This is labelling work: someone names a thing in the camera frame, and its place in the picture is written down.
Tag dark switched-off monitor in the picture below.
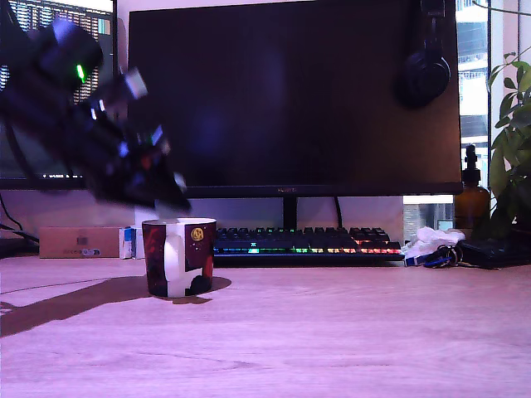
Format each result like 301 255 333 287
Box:
125 0 464 230

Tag long thin black cable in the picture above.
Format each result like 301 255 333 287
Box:
0 222 41 245

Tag green leafy plant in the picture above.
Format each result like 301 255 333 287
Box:
471 0 531 233

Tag lit ASUS monitor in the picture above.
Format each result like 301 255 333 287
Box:
0 0 120 258

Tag black backlit keyboard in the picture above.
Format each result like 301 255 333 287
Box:
213 226 406 269

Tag crumpled white tissue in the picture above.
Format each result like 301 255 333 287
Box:
400 226 466 258

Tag black headphones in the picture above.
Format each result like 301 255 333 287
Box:
393 0 452 109

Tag curled thin black cable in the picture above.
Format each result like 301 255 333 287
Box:
0 192 24 233

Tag brown cardboard box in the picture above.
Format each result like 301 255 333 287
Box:
39 226 121 260

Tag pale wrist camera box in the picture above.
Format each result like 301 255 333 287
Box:
110 66 149 109

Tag dark red white-handled mug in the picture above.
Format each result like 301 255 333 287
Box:
141 217 217 299

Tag keys with blue strap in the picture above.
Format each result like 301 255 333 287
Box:
404 244 465 269

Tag black flat case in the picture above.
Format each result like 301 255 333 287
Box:
458 236 531 270

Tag amber pump bottle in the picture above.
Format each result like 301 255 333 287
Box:
454 143 492 231

